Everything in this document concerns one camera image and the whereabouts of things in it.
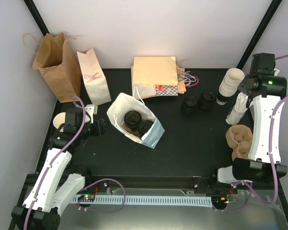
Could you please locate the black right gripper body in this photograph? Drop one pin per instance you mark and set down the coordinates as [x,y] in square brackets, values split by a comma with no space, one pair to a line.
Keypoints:
[244,87]

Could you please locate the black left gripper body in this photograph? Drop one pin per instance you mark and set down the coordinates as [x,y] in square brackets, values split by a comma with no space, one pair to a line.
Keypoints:
[99,130]

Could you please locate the light blue paper bag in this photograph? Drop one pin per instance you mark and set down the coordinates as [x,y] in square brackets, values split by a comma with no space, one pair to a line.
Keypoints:
[125,103]

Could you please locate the brown pulp cup carrier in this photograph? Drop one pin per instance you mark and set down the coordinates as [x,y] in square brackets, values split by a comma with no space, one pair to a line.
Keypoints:
[134,133]

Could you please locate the single black cup lid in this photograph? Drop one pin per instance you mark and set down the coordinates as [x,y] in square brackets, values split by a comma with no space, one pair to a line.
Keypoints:
[144,126]

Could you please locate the paper cup near left arm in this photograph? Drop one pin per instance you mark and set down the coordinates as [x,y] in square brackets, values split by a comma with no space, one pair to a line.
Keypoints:
[60,119]

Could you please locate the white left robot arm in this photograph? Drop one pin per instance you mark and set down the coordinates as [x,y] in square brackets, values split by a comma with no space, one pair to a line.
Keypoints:
[44,206]

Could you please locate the stack of white paper cups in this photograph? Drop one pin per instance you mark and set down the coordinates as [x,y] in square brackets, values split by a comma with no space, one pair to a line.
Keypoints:
[229,85]

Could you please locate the bundle of white straws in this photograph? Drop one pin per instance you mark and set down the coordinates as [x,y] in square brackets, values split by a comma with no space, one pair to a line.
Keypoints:
[238,110]

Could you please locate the right stack black lids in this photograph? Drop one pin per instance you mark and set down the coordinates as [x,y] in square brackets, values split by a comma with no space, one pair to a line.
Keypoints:
[207,101]

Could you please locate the pink cream paper bag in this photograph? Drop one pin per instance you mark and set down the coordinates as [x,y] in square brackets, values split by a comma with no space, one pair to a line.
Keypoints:
[94,78]

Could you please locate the small lit circuit board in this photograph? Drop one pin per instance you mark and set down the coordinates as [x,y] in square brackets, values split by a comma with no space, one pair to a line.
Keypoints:
[86,198]

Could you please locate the flat tan paper bag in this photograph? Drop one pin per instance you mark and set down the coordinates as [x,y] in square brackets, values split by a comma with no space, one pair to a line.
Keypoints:
[155,71]

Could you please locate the brown kraft paper bag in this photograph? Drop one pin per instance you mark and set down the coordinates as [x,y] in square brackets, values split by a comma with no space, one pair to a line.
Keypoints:
[57,63]

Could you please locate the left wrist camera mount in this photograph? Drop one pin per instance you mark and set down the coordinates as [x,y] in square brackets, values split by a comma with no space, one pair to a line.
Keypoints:
[90,111]

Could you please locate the flat bags with coloured handles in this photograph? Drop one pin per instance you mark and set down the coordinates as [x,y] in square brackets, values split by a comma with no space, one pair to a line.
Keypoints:
[185,79]

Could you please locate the black right frame post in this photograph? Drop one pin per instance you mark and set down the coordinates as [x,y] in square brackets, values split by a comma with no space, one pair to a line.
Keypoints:
[271,10]

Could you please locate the black frame post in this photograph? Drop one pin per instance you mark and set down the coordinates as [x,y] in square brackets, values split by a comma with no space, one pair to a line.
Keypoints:
[271,10]
[36,16]

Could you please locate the light blue slotted cable duct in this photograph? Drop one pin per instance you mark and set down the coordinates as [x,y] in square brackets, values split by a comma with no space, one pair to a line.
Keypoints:
[142,200]

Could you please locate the black left frame post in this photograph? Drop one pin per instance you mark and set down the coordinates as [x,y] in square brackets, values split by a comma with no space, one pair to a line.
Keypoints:
[36,16]

